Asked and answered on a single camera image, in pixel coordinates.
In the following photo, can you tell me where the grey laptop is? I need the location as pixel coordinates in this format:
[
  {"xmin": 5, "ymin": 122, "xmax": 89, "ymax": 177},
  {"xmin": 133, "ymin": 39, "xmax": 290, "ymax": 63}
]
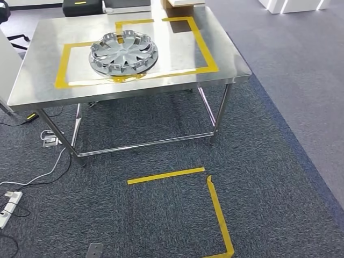
[{"xmin": 102, "ymin": 0, "xmax": 152, "ymax": 15}]

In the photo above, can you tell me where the black floor cable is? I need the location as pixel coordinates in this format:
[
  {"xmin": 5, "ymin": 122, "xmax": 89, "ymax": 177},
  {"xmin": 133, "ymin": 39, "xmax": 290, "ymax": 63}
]
[
  {"xmin": 0, "ymin": 106, "xmax": 63, "ymax": 128},
  {"xmin": 0, "ymin": 153, "xmax": 72, "ymax": 258}
]

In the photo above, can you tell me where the silver plastic wheel hubcap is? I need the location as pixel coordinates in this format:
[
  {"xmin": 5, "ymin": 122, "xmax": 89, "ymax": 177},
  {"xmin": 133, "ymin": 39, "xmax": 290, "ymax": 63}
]
[{"xmin": 88, "ymin": 30, "xmax": 159, "ymax": 78}]

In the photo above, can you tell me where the white power strip cable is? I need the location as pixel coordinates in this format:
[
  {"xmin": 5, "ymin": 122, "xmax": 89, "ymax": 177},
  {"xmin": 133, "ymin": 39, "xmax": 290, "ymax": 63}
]
[{"xmin": 0, "ymin": 130, "xmax": 66, "ymax": 188}]

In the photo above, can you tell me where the white cabinet panel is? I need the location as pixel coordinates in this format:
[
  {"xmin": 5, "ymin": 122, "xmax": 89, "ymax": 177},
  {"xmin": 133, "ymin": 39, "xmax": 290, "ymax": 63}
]
[{"xmin": 0, "ymin": 28, "xmax": 23, "ymax": 117}]

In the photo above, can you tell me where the black padded case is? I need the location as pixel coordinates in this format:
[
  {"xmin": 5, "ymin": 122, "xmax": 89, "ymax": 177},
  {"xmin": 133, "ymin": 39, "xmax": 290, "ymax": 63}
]
[{"xmin": 62, "ymin": 0, "xmax": 104, "ymax": 18}]

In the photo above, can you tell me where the black office chair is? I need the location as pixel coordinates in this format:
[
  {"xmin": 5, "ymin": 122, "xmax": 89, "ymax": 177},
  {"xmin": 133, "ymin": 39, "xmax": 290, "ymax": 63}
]
[{"xmin": 0, "ymin": 0, "xmax": 30, "ymax": 51}]

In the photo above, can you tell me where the white flat board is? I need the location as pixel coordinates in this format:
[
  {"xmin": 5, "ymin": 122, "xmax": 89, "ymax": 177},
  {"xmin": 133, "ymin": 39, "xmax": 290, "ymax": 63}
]
[{"xmin": 167, "ymin": 0, "xmax": 206, "ymax": 7}]

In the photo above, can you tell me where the silver floor socket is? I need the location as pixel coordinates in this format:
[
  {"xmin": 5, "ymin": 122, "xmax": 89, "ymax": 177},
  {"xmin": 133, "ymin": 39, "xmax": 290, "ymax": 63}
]
[{"xmin": 42, "ymin": 135, "xmax": 60, "ymax": 148}]

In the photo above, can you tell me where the cardboard box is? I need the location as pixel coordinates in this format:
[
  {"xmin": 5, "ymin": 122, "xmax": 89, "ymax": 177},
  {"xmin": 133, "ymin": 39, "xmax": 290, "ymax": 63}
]
[{"xmin": 161, "ymin": 0, "xmax": 194, "ymax": 10}]

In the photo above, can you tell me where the stainless steel workbench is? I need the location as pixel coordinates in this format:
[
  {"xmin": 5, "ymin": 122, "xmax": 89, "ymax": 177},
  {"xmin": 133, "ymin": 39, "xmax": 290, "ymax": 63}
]
[{"xmin": 7, "ymin": 5, "xmax": 253, "ymax": 168}]

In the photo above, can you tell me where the yellow floor tape marking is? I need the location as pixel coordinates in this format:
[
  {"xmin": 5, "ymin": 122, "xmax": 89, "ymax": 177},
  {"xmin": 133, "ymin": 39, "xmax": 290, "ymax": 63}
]
[{"xmin": 127, "ymin": 166, "xmax": 235, "ymax": 258}]

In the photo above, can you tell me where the white power strip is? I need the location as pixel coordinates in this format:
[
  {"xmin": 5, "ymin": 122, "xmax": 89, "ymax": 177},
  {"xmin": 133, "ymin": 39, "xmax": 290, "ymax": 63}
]
[{"xmin": 0, "ymin": 191, "xmax": 23, "ymax": 230}]

